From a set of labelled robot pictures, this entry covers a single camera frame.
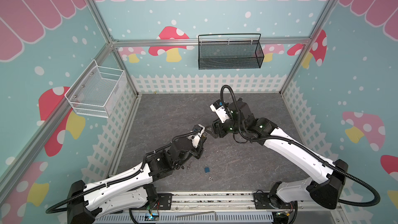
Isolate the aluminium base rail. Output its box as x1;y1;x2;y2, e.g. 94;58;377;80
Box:
93;190;340;224

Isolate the large hex key front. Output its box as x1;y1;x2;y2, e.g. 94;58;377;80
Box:
176;211;218;222

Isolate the brass padlock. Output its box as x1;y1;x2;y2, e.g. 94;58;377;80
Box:
201;132;207;140

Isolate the black mesh wall basket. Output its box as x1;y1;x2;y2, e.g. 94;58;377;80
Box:
198;33;264;70

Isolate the small blue padlock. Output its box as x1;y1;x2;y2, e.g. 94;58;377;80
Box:
204;164;210;173

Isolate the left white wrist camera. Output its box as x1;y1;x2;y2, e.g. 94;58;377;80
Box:
190;124;205;148

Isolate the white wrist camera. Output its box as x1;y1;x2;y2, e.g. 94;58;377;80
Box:
210;99;230;123
190;124;205;148

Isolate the white wire wall basket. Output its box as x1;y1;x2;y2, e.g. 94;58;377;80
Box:
65;60;127;118

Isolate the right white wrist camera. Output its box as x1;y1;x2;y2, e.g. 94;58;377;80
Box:
210;99;230;123

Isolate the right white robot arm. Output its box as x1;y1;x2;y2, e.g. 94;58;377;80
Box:
207;85;381;209

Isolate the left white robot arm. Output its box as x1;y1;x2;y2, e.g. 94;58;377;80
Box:
46;125;206;224

